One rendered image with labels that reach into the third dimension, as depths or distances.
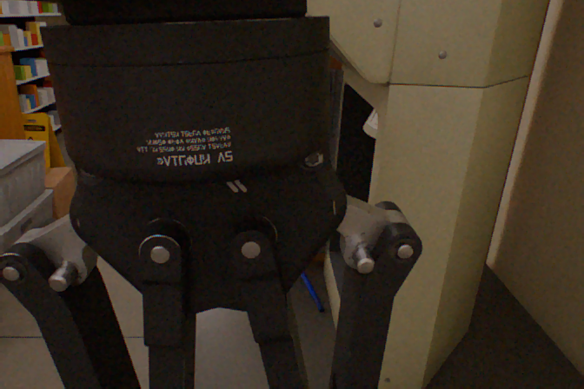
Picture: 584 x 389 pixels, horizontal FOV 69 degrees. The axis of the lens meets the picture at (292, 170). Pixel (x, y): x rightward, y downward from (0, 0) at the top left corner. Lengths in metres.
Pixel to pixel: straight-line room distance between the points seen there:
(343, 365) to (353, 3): 0.39
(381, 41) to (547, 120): 0.58
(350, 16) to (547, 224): 0.66
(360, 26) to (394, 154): 0.15
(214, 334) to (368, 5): 0.60
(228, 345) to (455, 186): 0.47
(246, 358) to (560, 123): 0.73
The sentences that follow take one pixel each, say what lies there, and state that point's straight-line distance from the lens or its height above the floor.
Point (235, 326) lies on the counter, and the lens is 0.83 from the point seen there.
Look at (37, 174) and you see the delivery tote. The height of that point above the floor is 0.47.
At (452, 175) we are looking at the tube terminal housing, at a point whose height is 1.30.
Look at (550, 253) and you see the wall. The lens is 1.00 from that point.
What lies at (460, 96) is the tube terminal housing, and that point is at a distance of 0.53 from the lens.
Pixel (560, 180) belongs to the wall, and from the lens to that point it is 0.97.
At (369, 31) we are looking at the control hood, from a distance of 0.49.
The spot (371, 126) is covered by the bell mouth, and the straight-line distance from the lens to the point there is 0.64.
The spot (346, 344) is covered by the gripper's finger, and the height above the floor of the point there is 1.37.
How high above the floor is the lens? 1.48
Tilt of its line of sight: 21 degrees down
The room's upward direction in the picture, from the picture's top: 3 degrees clockwise
